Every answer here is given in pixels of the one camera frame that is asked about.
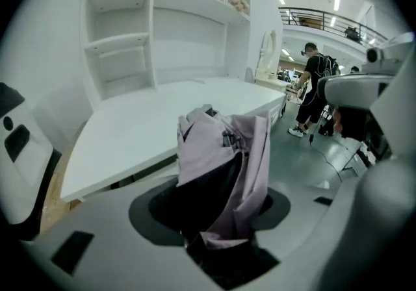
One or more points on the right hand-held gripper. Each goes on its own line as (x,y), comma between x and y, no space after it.
(403,111)

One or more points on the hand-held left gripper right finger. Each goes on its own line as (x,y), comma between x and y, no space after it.
(302,234)

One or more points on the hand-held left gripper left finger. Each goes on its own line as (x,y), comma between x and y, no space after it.
(107,218)

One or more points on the lilac and black garment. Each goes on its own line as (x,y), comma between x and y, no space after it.
(208,153)

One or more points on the white desk with drawers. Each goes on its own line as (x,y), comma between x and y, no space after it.
(146,127)

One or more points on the white shelf unit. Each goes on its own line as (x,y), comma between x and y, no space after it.
(182,39)

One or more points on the black balcony railing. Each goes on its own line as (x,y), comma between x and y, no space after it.
(325,21)

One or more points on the pink plush toy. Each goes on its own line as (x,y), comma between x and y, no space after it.
(237,3)

